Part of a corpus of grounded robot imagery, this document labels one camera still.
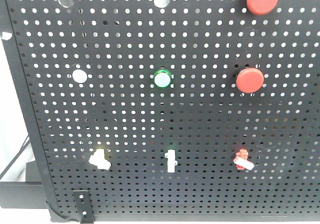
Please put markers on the red toggle switch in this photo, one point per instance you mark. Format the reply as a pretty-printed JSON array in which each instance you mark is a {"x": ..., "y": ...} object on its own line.
[{"x": 241, "y": 160}]

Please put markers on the black perforated pegboard panel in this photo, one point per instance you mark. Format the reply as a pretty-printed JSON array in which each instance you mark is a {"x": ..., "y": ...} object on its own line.
[{"x": 84, "y": 75}]

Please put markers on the green ringed push button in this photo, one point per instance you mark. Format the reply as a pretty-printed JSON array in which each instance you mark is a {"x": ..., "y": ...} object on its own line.
[{"x": 162, "y": 78}]

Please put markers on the lower red push button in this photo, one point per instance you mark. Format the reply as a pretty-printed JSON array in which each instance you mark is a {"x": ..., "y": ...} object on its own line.
[{"x": 249, "y": 80}]

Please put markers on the black box tray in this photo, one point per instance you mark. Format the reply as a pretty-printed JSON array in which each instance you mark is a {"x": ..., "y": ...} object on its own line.
[{"x": 27, "y": 194}]

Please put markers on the black mounting bracket clamp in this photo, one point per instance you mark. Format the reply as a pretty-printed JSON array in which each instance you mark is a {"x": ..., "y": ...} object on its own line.
[{"x": 83, "y": 206}]

